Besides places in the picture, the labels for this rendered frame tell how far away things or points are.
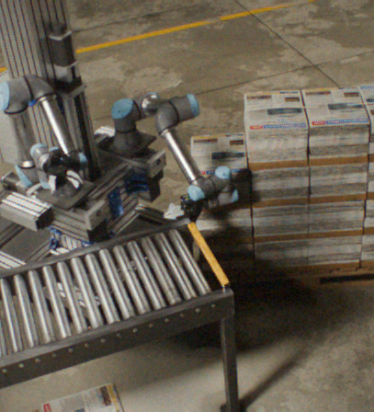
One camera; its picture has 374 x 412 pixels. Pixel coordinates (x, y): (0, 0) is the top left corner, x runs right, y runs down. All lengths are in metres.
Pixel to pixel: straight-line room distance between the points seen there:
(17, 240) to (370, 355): 2.12
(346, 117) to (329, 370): 1.24
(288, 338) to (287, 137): 1.07
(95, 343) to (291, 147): 1.34
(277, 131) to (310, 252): 0.79
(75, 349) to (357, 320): 1.67
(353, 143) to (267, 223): 0.61
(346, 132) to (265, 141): 0.39
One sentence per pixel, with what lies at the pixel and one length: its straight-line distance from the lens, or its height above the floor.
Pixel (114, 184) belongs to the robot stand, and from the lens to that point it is 3.64.
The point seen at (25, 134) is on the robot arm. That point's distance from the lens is 3.19.
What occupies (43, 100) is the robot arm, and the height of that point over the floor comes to 1.37.
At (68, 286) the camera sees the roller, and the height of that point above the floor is 0.80.
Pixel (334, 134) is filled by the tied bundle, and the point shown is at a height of 1.01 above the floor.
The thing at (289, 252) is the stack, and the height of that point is 0.29.
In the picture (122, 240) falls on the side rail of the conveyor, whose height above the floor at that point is 0.80.
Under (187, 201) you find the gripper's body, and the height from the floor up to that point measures 0.83.
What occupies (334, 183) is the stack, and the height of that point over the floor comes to 0.72.
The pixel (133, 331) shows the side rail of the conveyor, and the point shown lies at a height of 0.77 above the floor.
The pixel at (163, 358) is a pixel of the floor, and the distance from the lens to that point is 3.65.
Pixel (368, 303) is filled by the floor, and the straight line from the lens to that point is 3.90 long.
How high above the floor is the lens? 2.77
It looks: 37 degrees down
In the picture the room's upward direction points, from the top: 7 degrees counter-clockwise
